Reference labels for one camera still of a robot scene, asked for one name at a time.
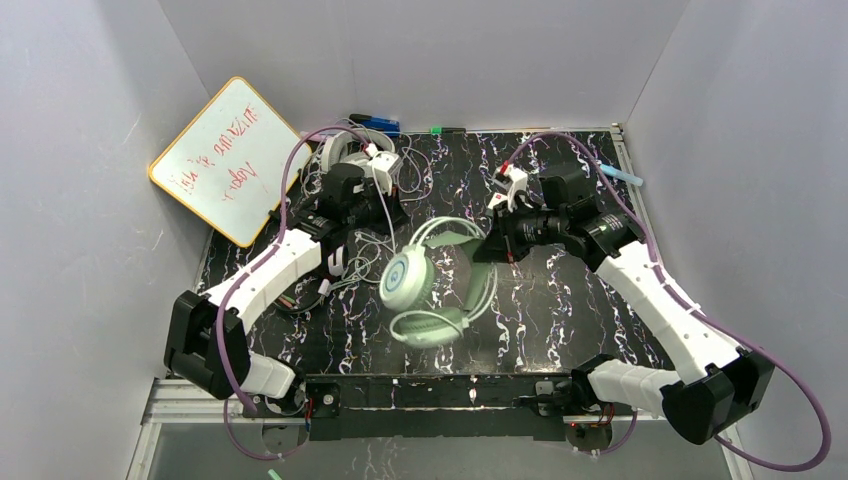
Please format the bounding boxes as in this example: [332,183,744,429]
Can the mint green headphones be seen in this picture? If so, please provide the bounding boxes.
[379,216,498,349]

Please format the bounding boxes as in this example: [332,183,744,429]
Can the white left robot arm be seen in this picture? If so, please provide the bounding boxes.
[164,160,409,401]

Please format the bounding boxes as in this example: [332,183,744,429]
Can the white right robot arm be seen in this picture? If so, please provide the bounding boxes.
[474,166,775,445]

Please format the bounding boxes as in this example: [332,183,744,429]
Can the grey white headphones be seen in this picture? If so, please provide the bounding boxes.
[320,127,396,173]

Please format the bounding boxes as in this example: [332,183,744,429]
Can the light blue pen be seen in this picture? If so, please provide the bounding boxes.
[600,164,644,187]

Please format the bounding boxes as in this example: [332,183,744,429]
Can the blue marker pen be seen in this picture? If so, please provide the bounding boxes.
[348,113,401,137]

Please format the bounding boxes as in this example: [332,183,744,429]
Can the green black marker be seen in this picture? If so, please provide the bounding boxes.
[429,126,467,135]

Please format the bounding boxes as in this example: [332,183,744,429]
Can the yellow framed whiteboard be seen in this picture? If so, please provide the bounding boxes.
[148,76,312,247]

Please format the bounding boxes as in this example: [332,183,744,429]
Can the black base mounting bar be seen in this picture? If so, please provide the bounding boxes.
[306,374,584,441]

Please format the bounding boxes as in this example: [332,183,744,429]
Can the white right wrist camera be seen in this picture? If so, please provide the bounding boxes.
[487,162,528,213]

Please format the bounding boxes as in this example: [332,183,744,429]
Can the white grey headphone cable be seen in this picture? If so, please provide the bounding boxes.
[299,117,435,221]

